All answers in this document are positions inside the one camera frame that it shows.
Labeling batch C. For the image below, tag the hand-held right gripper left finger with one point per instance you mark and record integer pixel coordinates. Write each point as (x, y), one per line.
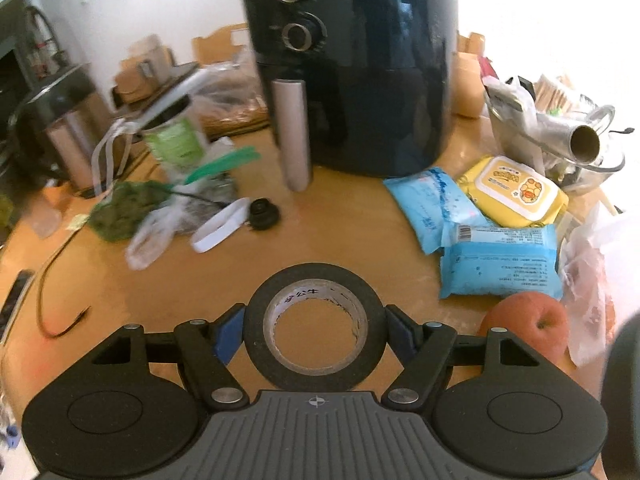
(227, 340)

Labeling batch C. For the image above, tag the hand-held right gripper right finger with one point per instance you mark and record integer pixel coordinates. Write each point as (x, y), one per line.
(400, 332)

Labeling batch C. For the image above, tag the black tape roll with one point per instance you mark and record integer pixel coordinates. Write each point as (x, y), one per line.
(315, 275)

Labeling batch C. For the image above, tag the white band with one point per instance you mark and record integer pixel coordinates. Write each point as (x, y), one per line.
(220, 227)

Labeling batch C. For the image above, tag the blue wet wipes packet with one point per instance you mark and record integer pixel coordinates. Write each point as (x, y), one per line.
(435, 205)
(500, 265)

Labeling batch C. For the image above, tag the clear plastic bag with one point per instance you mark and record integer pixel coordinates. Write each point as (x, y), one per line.
(150, 240)

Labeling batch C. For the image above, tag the black knob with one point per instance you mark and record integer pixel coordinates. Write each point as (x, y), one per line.
(263, 214)

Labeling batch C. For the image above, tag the green mesh bag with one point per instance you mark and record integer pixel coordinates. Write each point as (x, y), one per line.
(125, 210)

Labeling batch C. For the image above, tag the green plastic strip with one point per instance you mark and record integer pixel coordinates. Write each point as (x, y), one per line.
(225, 162)

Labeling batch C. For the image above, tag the yellow wet wipes pack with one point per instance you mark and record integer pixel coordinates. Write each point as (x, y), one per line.
(515, 190)

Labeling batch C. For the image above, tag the small paper label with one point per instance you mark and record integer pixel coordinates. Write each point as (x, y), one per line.
(77, 221)

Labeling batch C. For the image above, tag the green canister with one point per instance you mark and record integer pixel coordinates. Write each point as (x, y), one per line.
(177, 142)

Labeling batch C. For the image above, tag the white plastic bag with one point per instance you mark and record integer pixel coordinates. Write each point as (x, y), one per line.
(600, 270)

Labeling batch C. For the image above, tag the dark translucent tumbler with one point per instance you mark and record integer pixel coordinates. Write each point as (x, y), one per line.
(47, 222)

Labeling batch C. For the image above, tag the black phone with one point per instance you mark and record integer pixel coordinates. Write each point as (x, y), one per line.
(15, 300)

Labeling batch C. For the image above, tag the bag of bread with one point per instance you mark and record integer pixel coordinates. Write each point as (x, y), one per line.
(235, 110)

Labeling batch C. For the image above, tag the foil roll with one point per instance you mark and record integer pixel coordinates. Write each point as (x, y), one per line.
(570, 137)

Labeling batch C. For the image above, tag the black air fryer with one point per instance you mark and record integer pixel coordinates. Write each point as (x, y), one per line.
(370, 70)

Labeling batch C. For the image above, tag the brown bag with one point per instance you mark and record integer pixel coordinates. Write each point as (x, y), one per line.
(140, 82)

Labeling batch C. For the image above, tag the steel electric kettle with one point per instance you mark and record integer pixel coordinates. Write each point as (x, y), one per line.
(60, 125)

